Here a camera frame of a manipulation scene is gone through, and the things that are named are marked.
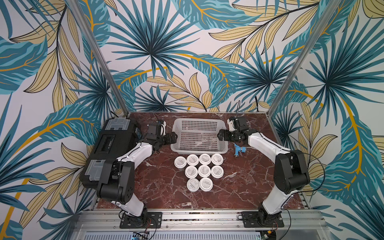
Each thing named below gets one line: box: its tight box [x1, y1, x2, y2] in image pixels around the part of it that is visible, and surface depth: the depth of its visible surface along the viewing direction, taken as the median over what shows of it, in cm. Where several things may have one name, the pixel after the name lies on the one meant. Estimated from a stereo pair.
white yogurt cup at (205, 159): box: [199, 153, 212, 165], surface depth 90 cm
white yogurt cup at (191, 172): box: [185, 165, 198, 179], surface depth 84 cm
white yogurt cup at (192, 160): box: [186, 154, 199, 166], surface depth 88 cm
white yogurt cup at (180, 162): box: [174, 156, 187, 169], surface depth 87 cm
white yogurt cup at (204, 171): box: [198, 164, 211, 178], surface depth 85 cm
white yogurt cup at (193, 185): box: [186, 178, 200, 193], surface depth 81 cm
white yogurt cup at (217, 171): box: [210, 165, 224, 179], surface depth 85 cm
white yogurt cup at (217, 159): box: [211, 153, 224, 166], surface depth 89 cm
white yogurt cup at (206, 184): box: [199, 177, 214, 192], surface depth 80 cm
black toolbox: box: [79, 117, 142, 188], surface depth 85 cm
